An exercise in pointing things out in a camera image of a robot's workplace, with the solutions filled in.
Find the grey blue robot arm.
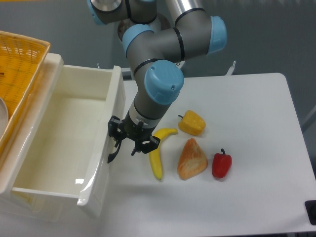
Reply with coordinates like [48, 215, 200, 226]
[87, 0, 227, 154]

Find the yellow banana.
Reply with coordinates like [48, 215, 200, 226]
[149, 128, 178, 181]

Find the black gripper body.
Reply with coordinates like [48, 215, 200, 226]
[120, 117, 155, 142]

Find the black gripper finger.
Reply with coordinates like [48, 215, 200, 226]
[108, 116, 123, 148]
[131, 136, 160, 156]

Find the yellow wicker basket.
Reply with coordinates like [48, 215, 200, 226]
[0, 31, 50, 152]

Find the orange bread wedge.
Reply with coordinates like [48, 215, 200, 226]
[177, 138, 208, 180]

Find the yellow bell pepper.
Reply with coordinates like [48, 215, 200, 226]
[178, 110, 206, 136]

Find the white drawer cabinet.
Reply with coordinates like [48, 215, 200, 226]
[0, 53, 64, 221]

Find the white plate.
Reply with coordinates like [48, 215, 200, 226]
[0, 98, 9, 136]

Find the red bell pepper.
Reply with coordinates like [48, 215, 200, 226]
[212, 148, 232, 178]

